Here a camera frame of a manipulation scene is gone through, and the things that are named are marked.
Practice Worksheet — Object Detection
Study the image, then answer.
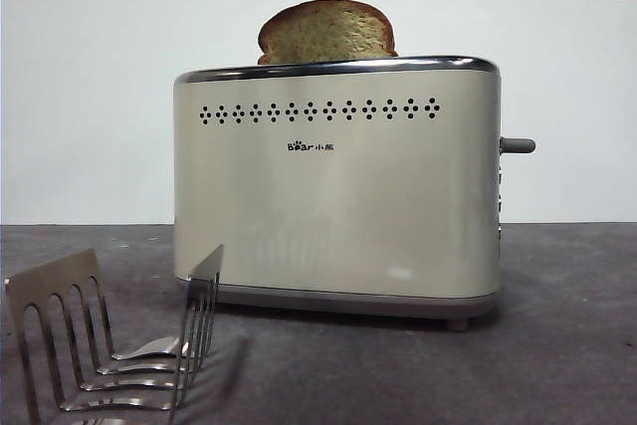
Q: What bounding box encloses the toasted bread slice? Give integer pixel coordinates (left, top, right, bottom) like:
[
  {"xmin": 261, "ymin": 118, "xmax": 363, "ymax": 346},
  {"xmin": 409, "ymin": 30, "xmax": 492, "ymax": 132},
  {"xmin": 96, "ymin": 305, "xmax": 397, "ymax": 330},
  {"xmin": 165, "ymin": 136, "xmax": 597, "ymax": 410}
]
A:
[{"xmin": 257, "ymin": 0, "xmax": 400, "ymax": 67}]

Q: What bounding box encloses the grey toaster lever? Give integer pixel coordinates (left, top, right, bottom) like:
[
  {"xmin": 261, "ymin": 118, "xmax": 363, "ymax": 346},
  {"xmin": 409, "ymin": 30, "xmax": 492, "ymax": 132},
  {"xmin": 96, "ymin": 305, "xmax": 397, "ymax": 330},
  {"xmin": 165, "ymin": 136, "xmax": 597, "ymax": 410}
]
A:
[{"xmin": 500, "ymin": 136, "xmax": 537, "ymax": 155}]

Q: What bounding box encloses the cream toaster with chrome top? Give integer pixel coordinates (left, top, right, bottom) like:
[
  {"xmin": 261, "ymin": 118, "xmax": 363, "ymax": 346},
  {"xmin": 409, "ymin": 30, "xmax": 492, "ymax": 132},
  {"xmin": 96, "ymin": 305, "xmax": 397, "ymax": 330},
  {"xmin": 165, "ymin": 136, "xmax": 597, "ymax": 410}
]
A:
[{"xmin": 172, "ymin": 53, "xmax": 503, "ymax": 332}]

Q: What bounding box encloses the stainless steel toast rack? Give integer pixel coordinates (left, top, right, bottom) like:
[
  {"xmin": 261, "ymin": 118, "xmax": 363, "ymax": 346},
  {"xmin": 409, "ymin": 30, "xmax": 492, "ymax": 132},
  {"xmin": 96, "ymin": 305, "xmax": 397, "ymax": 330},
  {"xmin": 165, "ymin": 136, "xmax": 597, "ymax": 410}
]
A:
[{"xmin": 4, "ymin": 244, "xmax": 225, "ymax": 425}]

